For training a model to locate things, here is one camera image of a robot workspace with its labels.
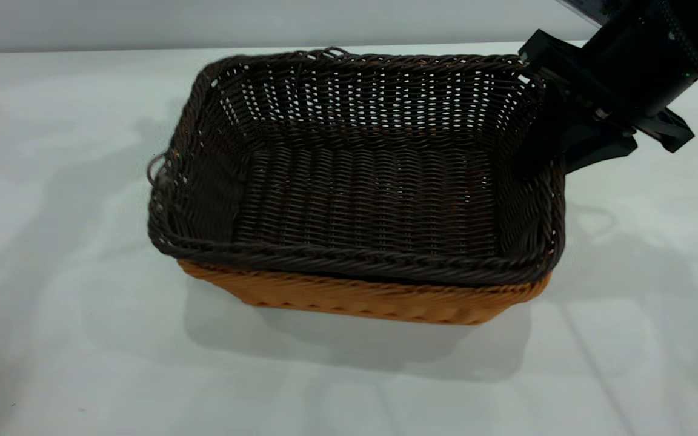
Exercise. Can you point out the dark brown wicker basket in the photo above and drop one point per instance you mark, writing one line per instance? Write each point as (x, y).
(355, 194)

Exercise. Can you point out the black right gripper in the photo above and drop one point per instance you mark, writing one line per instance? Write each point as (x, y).
(561, 66)

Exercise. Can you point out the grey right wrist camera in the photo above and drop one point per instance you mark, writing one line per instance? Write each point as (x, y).
(585, 7)

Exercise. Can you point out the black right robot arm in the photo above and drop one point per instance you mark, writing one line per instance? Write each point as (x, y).
(646, 48)

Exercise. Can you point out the orange wicker basket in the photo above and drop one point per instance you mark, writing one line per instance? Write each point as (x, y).
(355, 300)

